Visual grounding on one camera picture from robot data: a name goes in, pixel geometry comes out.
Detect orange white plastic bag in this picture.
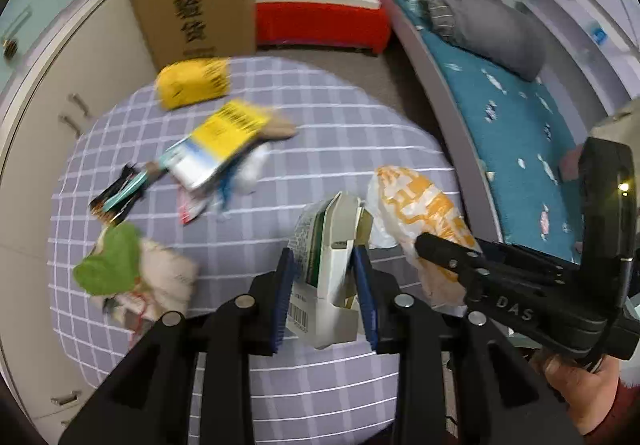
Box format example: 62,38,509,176
366,165,483,311

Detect grey pillow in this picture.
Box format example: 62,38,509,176
407,0,548,82

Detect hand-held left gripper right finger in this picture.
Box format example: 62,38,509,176
350,245,586,445

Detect yellow paper bag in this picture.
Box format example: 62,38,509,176
155,56,232,112

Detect teal wrapper with brown twine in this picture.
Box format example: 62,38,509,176
102,152,176,213

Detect person's right forearm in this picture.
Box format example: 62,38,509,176
582,370,640,445

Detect person's right hand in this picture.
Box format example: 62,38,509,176
530,350,626,436

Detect red storage box white lid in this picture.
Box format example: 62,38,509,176
255,0,392,57

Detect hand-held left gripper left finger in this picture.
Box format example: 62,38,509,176
59,247,296,445

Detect grey checked tablecloth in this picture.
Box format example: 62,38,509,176
47,56,468,445

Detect beige cabinet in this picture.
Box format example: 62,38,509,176
0,0,166,436

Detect green leaf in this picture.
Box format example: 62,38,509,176
72,222,143,298

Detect small red white wrapper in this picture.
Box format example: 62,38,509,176
177,190,213,226

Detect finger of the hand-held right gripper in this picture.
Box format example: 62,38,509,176
416,232,493,298
475,240,583,278

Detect white green drink carton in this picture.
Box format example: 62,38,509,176
287,191,375,351

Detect yellow blue boxed item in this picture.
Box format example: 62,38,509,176
167,99,271,191

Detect dark snack wrapper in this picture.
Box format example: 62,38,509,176
89,164,148,227

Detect white printed paper bag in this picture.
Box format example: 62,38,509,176
102,225,198,336

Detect metal cabinet handle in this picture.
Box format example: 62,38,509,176
67,92,93,118
57,112,83,138

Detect bed with teal sheet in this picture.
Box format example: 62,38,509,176
382,0,588,266

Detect brown paper piece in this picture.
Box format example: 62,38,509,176
260,108,298,143

